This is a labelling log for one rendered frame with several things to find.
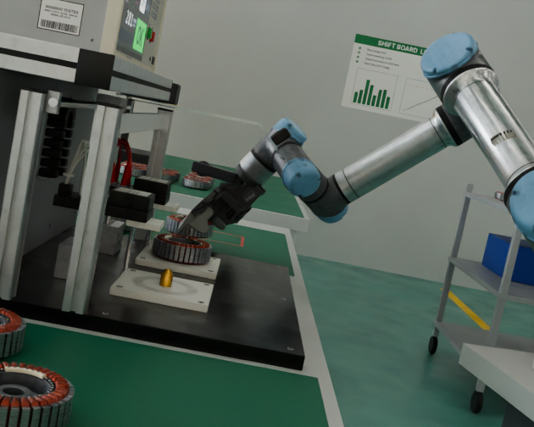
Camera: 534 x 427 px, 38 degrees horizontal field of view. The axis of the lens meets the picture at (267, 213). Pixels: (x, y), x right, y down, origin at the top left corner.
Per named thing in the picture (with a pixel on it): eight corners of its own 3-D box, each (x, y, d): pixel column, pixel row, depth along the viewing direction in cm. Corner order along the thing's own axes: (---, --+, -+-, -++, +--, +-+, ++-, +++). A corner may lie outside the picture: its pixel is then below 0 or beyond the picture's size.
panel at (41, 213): (75, 224, 169) (99, 87, 166) (-40, 292, 104) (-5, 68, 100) (70, 223, 169) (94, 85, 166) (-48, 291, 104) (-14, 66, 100)
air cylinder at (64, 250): (95, 274, 129) (101, 241, 128) (85, 283, 121) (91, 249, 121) (64, 268, 128) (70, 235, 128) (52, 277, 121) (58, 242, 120)
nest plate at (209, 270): (219, 264, 157) (220, 258, 157) (215, 280, 142) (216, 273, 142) (146, 250, 157) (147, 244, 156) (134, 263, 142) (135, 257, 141)
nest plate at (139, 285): (212, 291, 133) (214, 284, 133) (206, 313, 118) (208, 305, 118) (125, 274, 132) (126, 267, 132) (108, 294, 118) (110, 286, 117)
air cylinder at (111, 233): (120, 249, 153) (125, 221, 152) (114, 256, 145) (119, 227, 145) (95, 244, 152) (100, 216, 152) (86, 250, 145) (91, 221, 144)
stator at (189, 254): (213, 259, 154) (216, 241, 154) (204, 268, 143) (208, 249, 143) (158, 247, 155) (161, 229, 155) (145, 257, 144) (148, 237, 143)
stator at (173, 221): (218, 236, 188) (220, 222, 188) (200, 241, 177) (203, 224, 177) (176, 227, 191) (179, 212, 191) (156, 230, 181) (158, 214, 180)
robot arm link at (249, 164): (246, 149, 175) (258, 150, 183) (232, 163, 176) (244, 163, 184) (269, 173, 174) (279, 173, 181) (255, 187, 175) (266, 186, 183)
